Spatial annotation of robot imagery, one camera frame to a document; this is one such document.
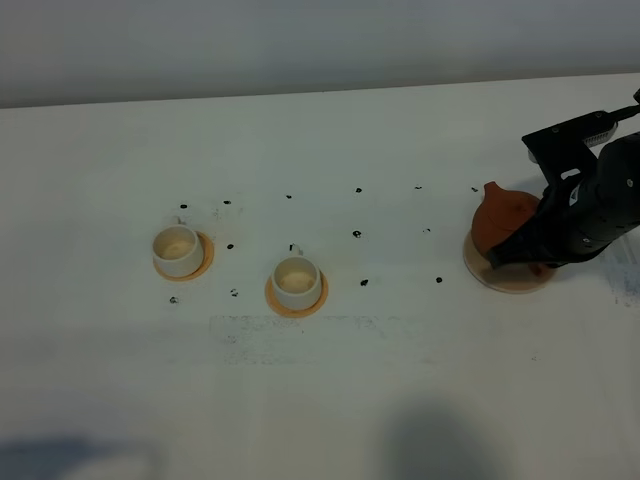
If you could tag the beige round teapot coaster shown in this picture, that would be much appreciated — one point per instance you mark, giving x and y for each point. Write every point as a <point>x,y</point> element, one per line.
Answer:
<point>510,279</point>

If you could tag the brown clay teapot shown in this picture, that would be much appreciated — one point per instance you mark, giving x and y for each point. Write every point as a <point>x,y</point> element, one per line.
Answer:
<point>499,215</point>

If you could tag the orange coaster middle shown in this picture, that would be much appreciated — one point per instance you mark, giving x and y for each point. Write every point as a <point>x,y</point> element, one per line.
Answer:
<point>279,309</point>

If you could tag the white teacup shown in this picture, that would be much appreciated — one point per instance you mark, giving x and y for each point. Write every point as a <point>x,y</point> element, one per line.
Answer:
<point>296,281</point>
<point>177,250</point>

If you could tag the white teacup left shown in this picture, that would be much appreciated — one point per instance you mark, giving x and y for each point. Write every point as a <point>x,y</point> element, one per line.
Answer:
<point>177,250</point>

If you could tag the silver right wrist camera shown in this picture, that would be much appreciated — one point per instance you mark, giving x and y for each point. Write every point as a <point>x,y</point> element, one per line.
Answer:
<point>567,146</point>

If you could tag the orange coaster left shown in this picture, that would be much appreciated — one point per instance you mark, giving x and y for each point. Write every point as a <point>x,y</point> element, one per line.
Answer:
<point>208,245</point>

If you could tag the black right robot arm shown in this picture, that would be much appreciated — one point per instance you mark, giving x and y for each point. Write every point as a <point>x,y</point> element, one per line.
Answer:
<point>578,219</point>

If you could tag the white teacup middle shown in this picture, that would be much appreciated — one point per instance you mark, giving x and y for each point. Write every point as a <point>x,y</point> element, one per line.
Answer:
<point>296,281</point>

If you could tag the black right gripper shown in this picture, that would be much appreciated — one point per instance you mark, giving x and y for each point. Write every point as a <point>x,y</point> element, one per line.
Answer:
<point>583,216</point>

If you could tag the orange coaster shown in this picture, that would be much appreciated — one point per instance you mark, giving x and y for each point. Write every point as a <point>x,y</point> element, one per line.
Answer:
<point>208,245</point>
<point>279,309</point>

